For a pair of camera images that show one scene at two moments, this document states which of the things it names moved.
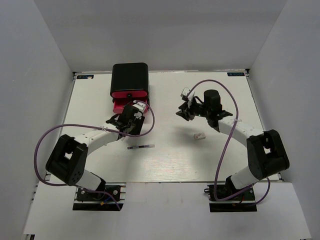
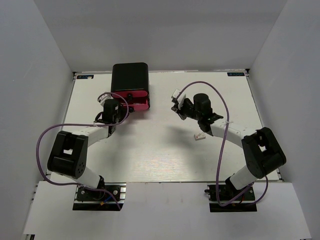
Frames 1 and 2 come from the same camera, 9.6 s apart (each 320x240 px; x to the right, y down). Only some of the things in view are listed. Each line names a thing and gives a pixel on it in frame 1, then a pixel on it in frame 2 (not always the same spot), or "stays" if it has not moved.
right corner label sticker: x=235 y=74 stays
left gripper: x=140 y=121 → x=125 y=112
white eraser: x=199 y=136 stays
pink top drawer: x=129 y=94 stays
